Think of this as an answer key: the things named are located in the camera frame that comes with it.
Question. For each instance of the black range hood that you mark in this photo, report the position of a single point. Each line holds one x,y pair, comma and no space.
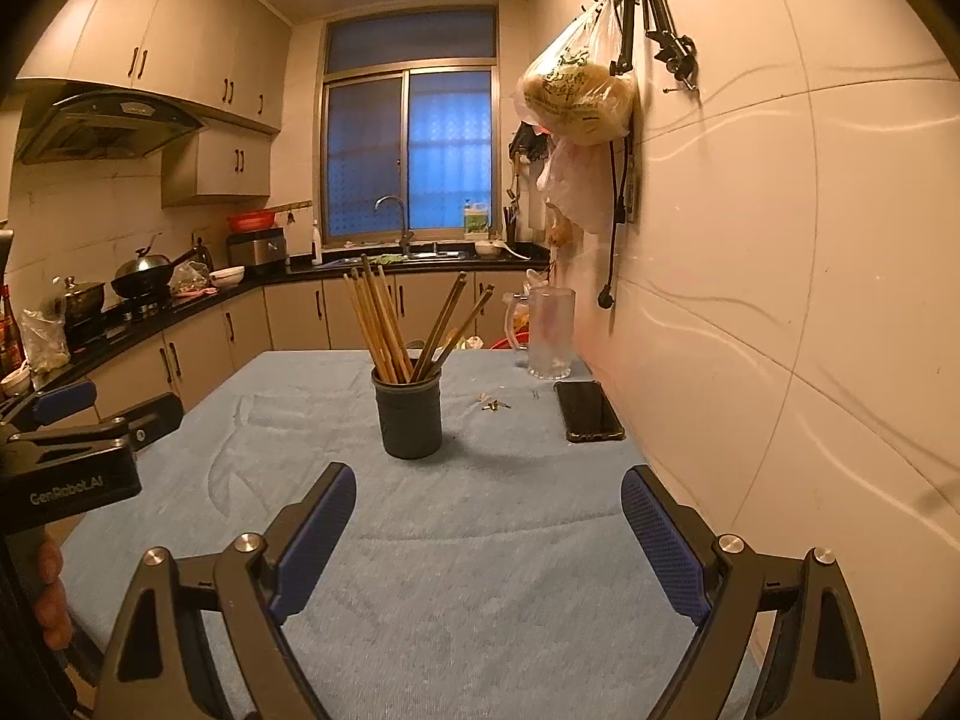
105,127

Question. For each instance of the green cloth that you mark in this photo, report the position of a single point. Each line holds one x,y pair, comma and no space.
386,259

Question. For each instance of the black wok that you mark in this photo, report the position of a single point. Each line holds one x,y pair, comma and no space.
150,281

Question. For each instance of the brass keys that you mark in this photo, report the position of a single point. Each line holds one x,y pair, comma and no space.
495,405

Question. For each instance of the clear bag of snacks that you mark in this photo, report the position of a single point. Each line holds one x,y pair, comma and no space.
561,229

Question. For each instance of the beige lower kitchen cabinets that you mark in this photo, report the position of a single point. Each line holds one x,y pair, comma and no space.
292,315

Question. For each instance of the crumpled clear plastic bag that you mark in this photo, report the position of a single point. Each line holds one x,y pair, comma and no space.
45,341

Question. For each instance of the bundle of chopsticks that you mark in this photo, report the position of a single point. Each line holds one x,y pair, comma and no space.
379,330

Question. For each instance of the kitchen window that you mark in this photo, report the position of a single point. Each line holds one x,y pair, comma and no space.
442,150

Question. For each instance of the black kitchen countertop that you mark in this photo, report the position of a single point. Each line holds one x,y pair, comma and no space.
300,274

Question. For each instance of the plastic bag of food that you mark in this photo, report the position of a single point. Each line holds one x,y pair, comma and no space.
191,277

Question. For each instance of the chrome kitchen faucet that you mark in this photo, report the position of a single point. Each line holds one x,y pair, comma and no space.
405,229

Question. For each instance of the blue tablecloth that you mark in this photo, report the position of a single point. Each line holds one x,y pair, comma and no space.
480,540

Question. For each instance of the hanging bag of bread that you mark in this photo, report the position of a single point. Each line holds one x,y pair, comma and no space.
574,97

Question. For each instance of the hanging white plastic bag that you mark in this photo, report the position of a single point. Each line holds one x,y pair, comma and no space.
577,180

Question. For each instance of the dark grey utensil holder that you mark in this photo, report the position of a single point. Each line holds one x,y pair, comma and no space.
409,420

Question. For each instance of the gas stove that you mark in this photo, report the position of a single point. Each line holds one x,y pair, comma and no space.
142,309

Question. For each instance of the red plastic bowl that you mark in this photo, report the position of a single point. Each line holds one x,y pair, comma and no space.
251,223

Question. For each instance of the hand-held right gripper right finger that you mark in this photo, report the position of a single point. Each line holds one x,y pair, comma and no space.
664,540

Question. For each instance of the dark sauce bottle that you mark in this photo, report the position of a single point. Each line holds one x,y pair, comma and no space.
9,330

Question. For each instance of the beige kitchen cabinets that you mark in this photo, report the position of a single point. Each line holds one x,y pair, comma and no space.
187,30
292,315

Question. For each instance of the steel cooking pot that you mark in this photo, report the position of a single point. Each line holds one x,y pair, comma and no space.
82,304

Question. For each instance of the green detergent bottle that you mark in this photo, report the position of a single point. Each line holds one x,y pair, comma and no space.
476,223

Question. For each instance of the beige upper kitchen cabinets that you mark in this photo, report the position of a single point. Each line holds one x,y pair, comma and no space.
187,30

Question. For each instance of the yellow plastic bag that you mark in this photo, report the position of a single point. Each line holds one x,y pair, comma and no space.
466,341

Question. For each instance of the person's left hand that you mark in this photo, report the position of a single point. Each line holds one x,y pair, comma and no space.
51,592

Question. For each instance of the white dish soap bottle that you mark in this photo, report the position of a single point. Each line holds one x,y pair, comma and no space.
316,244

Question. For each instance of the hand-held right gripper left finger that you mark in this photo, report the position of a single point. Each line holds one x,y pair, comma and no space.
315,540

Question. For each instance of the white bowl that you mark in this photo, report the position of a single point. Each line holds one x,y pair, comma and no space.
227,277

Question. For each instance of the stainless steel appliance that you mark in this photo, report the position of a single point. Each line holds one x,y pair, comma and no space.
257,251

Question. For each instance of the red plastic basin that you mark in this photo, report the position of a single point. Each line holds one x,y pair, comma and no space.
499,345

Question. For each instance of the black smartphone in brown case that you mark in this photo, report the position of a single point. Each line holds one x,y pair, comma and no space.
589,412

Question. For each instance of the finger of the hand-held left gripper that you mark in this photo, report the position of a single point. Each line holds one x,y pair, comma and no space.
64,401
150,420

